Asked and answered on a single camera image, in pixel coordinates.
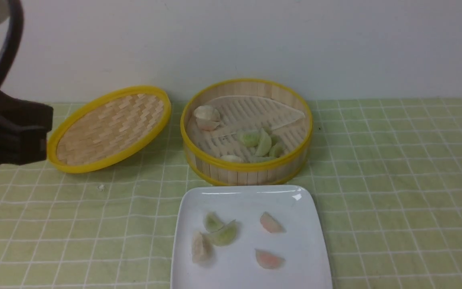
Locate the orange-pink dumpling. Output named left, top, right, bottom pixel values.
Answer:
left=255, top=249, right=285, bottom=270

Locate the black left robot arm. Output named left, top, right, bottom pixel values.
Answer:
left=0, top=91, right=54, bottom=166

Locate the pink dumpling on plate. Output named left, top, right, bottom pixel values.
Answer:
left=259, top=212, right=285, bottom=234

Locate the large green dumpling on plate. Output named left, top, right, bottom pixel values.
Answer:
left=207, top=220, right=238, bottom=246

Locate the beige dumpling on plate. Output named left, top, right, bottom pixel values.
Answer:
left=191, top=232, right=212, bottom=265

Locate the white square plate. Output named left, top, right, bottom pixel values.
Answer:
left=170, top=185, right=333, bottom=289

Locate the pale dumpling at steamer rim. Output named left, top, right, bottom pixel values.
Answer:
left=220, top=155, right=244, bottom=163

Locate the yellow-rimmed bamboo steamer basket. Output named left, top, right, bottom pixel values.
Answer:
left=180, top=78, right=313, bottom=185

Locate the pale dumpling in steamer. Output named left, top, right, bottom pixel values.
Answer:
left=196, top=118, right=220, bottom=131

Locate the light green dumpling in steamer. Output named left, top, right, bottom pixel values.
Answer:
left=254, top=128, right=272, bottom=157

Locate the white dumpling in steamer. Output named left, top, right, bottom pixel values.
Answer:
left=194, top=106, right=221, bottom=122

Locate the small green dumpling in steamer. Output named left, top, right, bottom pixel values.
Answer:
left=268, top=142, right=284, bottom=159

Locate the yellow-rimmed bamboo steamer lid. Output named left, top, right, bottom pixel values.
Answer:
left=47, top=86, right=172, bottom=174

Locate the green checkered tablecloth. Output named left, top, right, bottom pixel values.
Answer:
left=0, top=98, right=462, bottom=289

